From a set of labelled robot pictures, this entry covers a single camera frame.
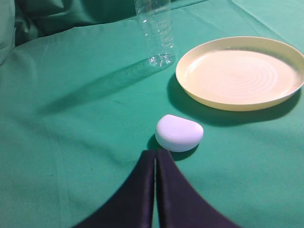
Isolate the cream yellow round plate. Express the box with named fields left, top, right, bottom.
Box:
left=176, top=36, right=304, bottom=112

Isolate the green tablecloth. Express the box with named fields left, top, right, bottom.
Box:
left=0, top=0, right=304, bottom=228

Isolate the clear plastic bottle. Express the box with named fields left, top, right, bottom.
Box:
left=134, top=0, right=176, bottom=68

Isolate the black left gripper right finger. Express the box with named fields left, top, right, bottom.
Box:
left=156, top=150, right=239, bottom=228

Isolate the white rounded plastic case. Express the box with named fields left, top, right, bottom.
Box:
left=155, top=114, right=204, bottom=152

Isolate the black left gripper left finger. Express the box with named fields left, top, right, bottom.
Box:
left=75, top=150, right=155, bottom=228

